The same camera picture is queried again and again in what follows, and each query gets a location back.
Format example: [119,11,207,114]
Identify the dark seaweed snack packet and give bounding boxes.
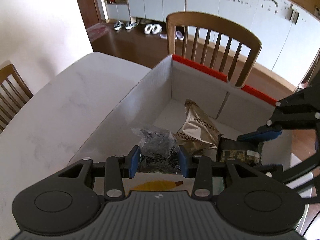
[216,137,264,166]

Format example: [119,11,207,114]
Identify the black snack bag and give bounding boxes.
[131,125,181,174]

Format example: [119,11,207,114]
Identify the white wall cabinets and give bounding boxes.
[106,0,319,88]

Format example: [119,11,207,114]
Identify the white sneakers pair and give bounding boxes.
[144,23,163,35]

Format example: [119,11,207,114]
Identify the white grey orange package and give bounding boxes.
[122,172,223,196]

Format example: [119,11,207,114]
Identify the red cardboard shoe box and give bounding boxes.
[71,55,276,163]

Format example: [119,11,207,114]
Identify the light wooden chair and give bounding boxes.
[166,11,263,87]

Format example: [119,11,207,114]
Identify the silver foil snack bag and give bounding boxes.
[175,99,221,155]

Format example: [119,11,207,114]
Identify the brown wooden chair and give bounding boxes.
[0,64,33,132]

